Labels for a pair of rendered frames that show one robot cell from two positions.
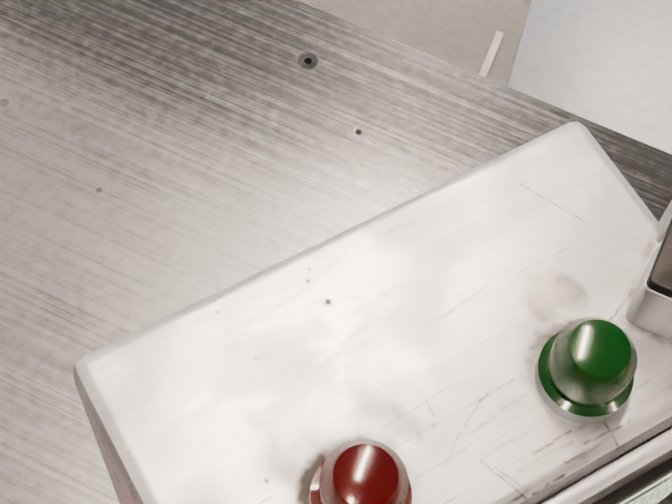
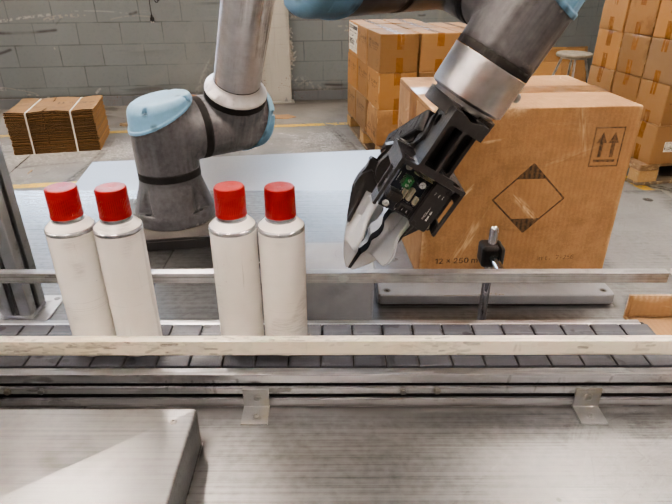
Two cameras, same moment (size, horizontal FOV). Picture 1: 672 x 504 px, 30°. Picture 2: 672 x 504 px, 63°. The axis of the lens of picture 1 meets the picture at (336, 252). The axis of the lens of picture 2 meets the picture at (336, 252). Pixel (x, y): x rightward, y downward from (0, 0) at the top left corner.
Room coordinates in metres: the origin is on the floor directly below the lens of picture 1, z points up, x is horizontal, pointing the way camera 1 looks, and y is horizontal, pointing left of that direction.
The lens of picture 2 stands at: (-0.64, -0.31, 1.29)
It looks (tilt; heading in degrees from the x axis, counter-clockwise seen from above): 27 degrees down; 340
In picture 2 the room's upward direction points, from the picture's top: straight up
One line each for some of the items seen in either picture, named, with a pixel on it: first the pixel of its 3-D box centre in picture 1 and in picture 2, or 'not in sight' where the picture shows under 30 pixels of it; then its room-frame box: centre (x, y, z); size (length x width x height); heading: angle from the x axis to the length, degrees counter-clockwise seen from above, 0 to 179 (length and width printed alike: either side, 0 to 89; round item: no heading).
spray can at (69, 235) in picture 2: not in sight; (81, 271); (-0.03, -0.23, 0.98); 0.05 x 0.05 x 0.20
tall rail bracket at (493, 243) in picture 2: not in sight; (491, 289); (-0.13, -0.72, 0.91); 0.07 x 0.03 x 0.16; 160
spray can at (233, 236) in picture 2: not in sight; (236, 269); (-0.09, -0.39, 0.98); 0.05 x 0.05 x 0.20
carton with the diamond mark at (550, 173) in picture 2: not in sight; (497, 172); (0.09, -0.87, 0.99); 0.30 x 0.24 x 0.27; 74
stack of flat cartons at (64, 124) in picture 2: not in sight; (60, 123); (4.26, 0.27, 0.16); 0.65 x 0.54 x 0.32; 83
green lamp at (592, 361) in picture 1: (591, 361); not in sight; (0.13, -0.07, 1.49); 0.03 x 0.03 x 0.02
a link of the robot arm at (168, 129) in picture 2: not in sight; (166, 130); (0.40, -0.36, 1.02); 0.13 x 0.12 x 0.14; 105
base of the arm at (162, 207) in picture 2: not in sight; (172, 191); (0.40, -0.36, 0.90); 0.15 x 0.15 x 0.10
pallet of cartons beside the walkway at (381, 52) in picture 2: not in sight; (412, 85); (3.35, -2.40, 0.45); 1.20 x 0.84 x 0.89; 170
